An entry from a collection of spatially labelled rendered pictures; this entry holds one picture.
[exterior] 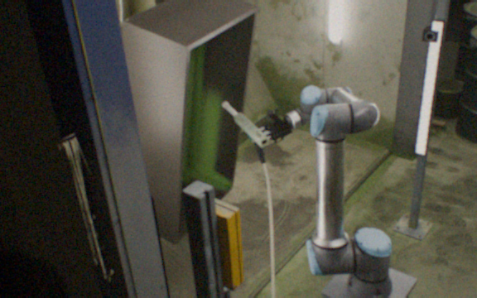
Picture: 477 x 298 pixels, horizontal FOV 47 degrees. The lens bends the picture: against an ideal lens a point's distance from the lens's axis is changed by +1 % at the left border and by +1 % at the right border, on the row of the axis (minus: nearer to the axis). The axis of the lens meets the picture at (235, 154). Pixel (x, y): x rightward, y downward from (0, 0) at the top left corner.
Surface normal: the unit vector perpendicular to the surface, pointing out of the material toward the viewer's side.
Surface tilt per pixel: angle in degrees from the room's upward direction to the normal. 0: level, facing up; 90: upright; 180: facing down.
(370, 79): 90
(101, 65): 90
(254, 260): 0
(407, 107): 90
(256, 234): 0
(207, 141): 90
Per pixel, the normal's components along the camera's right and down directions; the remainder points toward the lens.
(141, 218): 0.79, 0.27
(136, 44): -0.52, 0.47
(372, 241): 0.03, -0.86
